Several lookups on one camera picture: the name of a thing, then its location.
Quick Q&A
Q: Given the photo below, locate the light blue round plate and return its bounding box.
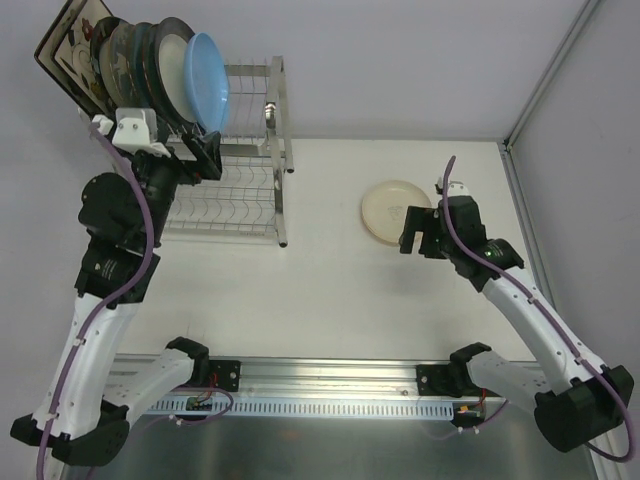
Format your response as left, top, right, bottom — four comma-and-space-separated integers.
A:
184, 32, 230, 133

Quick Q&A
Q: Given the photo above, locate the teal round glazed plate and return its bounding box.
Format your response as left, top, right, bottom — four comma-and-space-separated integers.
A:
140, 24, 161, 116

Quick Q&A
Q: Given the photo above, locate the brown rim cream plate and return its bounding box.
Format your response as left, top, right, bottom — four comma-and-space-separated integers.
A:
149, 17, 196, 129

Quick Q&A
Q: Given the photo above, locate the grey deer snowflake plate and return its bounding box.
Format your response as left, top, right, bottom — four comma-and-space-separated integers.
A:
99, 22, 136, 108

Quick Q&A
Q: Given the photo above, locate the square floral plate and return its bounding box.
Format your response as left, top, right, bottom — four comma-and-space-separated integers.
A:
52, 1, 113, 113
34, 0, 99, 114

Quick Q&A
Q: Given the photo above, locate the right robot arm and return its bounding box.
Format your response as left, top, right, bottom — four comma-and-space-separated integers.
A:
399, 195, 637, 463

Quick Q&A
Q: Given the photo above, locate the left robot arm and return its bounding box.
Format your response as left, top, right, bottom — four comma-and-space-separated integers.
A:
10, 135, 210, 467

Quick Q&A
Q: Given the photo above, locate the steel two-tier dish rack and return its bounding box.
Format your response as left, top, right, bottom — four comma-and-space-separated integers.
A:
77, 54, 295, 248

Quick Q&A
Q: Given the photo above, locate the round plate dark patterned rim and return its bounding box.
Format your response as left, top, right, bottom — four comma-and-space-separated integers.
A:
90, 16, 129, 77

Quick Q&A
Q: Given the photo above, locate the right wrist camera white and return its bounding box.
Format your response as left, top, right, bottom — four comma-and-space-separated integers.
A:
435, 178, 471, 201

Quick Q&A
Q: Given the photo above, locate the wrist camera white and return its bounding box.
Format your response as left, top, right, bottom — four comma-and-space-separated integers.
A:
90, 108, 170, 157
435, 178, 471, 201

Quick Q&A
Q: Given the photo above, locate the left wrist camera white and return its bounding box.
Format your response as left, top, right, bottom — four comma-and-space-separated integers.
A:
90, 108, 170, 157

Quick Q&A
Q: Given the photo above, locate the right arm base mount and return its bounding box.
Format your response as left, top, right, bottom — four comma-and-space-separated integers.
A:
415, 364, 457, 397

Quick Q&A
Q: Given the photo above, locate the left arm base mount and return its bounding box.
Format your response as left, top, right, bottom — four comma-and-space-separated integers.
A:
207, 359, 242, 392

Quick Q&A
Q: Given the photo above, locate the aluminium mounting rail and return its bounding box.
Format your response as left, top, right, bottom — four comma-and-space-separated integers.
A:
104, 352, 551, 402

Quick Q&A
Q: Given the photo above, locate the white slotted cable duct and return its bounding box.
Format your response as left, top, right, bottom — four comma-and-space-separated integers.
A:
148, 394, 454, 421

